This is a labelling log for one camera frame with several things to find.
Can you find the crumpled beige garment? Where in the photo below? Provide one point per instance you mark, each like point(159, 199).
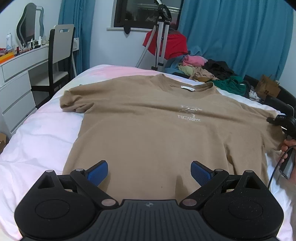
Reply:
point(203, 74)

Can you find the small black hanging object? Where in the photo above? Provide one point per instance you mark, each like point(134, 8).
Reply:
point(127, 30)

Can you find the pale yellow garment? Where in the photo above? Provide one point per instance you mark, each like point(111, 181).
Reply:
point(186, 69)

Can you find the narrow blue curtain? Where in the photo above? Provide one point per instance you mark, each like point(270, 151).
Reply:
point(76, 23)

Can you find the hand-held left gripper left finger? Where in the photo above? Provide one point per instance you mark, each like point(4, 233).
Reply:
point(98, 172)

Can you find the black garment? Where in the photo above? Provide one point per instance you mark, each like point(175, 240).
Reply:
point(219, 67)

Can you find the black sofa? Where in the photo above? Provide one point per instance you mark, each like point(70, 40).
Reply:
point(277, 104)

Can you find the wide blue curtain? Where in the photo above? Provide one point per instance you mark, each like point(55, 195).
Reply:
point(231, 30)

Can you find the white patterned cloth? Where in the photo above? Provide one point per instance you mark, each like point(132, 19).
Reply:
point(254, 95)

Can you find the dark framed window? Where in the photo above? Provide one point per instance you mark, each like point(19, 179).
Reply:
point(138, 14)

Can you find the standing garment steamer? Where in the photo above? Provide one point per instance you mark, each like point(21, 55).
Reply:
point(161, 46)

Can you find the white spray bottle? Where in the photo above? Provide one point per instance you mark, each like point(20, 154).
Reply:
point(9, 42)

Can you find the bed with pastel duvet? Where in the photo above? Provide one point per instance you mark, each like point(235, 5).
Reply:
point(34, 150)

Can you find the row of cosmetic bottles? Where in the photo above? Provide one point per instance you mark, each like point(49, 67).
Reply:
point(34, 44)

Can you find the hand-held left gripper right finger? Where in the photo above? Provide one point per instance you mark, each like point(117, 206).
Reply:
point(201, 172)

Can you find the wavy framed mirror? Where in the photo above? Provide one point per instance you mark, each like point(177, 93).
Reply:
point(29, 25)

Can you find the person's right hand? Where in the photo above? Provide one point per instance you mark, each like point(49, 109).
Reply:
point(288, 144)

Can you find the cardboard box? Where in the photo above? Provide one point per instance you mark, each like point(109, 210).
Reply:
point(2, 143)

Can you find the tan t-shirt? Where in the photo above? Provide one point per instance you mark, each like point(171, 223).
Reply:
point(150, 129)

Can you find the red garment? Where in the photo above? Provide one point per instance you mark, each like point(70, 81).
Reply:
point(175, 44)

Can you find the black and beige chair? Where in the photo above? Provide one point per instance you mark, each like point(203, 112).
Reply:
point(61, 44)

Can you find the blue garment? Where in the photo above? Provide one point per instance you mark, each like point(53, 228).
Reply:
point(172, 66)

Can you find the white dressing table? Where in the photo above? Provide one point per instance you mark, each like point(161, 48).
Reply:
point(16, 92)

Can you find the pink garment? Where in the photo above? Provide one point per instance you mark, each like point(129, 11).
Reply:
point(194, 60)

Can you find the orange tray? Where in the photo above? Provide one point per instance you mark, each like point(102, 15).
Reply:
point(5, 58)

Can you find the brown paper bag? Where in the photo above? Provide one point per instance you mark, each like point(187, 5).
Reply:
point(267, 88)

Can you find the white wall outlet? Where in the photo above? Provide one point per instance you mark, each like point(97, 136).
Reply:
point(76, 44)

